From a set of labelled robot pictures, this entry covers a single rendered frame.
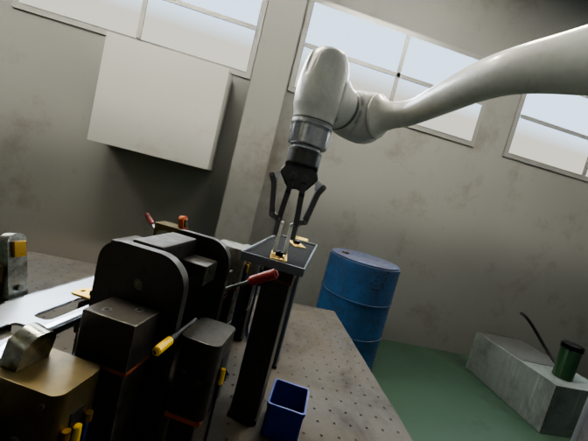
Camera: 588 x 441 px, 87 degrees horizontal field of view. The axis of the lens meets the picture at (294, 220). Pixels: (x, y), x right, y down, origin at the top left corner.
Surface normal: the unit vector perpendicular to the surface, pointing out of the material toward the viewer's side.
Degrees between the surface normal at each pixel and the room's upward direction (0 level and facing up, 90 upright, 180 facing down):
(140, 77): 90
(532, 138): 90
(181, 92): 90
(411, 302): 90
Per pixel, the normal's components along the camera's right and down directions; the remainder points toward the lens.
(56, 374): 0.25, -0.97
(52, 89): 0.12, 0.13
